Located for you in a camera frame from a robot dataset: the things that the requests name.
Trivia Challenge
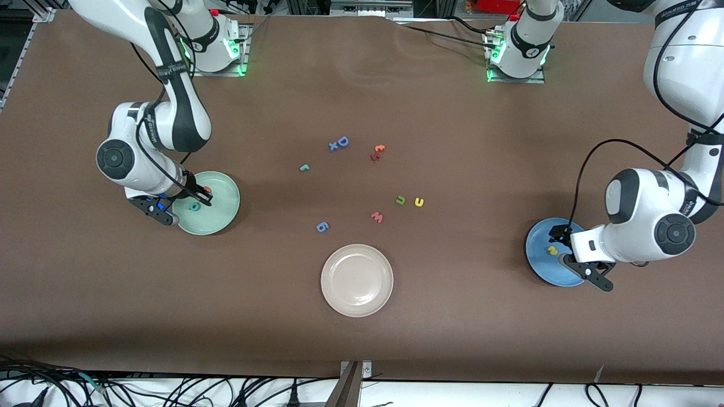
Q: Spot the aluminium frame rail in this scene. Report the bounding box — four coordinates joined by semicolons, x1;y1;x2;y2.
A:
0;6;58;111

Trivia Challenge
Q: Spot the silver metal clamp bracket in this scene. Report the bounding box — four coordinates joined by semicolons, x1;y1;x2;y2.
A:
339;360;373;380

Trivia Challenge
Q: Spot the dark grey metal beam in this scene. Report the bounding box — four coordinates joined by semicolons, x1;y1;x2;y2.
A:
324;362;363;407

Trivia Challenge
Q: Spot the brown table cover sheet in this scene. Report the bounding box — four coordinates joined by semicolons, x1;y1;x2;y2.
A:
0;10;724;385

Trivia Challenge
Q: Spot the teal tipped cable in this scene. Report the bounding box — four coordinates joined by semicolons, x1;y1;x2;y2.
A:
76;370;108;395

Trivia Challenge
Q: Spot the red box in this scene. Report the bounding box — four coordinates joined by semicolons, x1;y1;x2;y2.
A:
476;0;522;15

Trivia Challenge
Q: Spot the grey equipment box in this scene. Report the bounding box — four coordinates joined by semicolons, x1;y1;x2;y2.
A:
330;0;415;18

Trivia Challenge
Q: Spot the green plate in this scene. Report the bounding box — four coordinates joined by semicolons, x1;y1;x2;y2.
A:
172;171;241;236

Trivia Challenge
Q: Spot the blue plate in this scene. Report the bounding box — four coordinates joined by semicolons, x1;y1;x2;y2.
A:
525;217;589;288

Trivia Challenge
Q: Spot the beige plate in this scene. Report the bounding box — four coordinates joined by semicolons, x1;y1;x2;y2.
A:
320;244;394;318

